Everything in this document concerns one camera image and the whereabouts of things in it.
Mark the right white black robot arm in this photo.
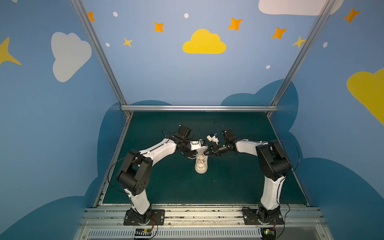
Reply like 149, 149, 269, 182
204, 129, 293, 225

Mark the left aluminium frame post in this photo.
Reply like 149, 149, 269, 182
71, 0, 127, 107

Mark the aluminium rail base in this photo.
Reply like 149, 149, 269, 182
74, 205, 333, 240

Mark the right small circuit board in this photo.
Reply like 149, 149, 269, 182
261, 228, 277, 240

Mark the white sneaker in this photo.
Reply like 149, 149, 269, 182
195, 147, 208, 174

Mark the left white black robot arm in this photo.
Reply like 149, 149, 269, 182
116, 125, 197, 225

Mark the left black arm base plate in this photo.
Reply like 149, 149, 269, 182
123, 209, 165, 226

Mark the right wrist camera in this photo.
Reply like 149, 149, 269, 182
207, 134, 219, 145

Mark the rear aluminium crossbar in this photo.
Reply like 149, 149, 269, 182
121, 105, 278, 112

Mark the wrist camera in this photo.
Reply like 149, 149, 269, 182
207, 134, 219, 145
190, 139, 207, 151

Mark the aluminium frame post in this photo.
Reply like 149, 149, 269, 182
71, 0, 127, 107
267, 0, 337, 118

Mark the small circuit board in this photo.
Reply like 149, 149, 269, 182
261, 228, 277, 240
134, 228, 153, 239

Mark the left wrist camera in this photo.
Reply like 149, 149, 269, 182
190, 139, 207, 151

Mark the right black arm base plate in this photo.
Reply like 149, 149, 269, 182
242, 207, 285, 225

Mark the left small circuit board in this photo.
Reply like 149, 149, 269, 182
134, 228, 153, 239

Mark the right aluminium frame post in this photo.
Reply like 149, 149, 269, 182
267, 0, 337, 118

